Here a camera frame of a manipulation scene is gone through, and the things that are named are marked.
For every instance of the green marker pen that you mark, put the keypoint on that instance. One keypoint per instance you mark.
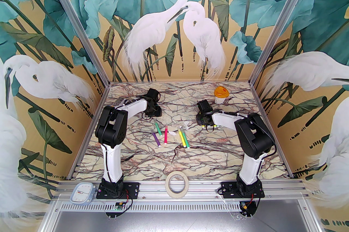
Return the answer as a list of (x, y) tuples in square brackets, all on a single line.
[(185, 140), (157, 128)]

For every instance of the left small circuit board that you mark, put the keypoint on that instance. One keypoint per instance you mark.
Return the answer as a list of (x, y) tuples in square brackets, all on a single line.
[(118, 207)]

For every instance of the purple marker pen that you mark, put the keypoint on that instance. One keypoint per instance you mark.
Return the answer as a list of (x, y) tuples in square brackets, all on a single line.
[(156, 139)]

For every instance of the white blue round timer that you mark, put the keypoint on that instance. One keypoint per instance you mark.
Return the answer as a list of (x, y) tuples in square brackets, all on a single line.
[(81, 192)]

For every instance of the orange lidded white container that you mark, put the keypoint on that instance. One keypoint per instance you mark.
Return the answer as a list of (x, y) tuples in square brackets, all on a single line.
[(220, 94)]

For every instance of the left aluminium frame post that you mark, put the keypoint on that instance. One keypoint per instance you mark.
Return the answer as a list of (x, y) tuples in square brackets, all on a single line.
[(76, 24)]

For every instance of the pink marker pen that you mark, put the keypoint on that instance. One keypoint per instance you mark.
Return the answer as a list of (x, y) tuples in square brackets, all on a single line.
[(165, 135)]

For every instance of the masking tape roll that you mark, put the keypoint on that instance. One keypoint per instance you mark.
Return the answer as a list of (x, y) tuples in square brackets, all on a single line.
[(176, 193)]

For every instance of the small circuit board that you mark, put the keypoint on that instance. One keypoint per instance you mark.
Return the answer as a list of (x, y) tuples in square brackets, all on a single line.
[(246, 207), (118, 207)]

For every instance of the aluminium frame post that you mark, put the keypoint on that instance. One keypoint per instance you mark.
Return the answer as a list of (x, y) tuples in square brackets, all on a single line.
[(76, 24), (283, 21)]

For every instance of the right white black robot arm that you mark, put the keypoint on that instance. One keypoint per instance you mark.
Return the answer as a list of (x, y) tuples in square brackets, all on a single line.
[(252, 168)]

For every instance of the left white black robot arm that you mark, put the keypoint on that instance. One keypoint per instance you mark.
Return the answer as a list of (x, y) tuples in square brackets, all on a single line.
[(111, 160)]

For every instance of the aluminium front rail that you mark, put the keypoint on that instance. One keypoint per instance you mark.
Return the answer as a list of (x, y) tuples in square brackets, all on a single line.
[(201, 187)]

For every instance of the perforated metal strip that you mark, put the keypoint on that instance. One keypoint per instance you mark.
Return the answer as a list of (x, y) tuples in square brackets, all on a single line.
[(177, 207)]

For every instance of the grey desk calculator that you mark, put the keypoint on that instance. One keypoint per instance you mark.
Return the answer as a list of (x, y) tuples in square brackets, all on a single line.
[(119, 102)]

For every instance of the right aluminium frame post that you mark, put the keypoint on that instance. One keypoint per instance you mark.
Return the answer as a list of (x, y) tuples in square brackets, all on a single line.
[(283, 21)]

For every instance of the right small circuit board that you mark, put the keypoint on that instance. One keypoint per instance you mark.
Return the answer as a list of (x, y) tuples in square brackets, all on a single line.
[(246, 207)]

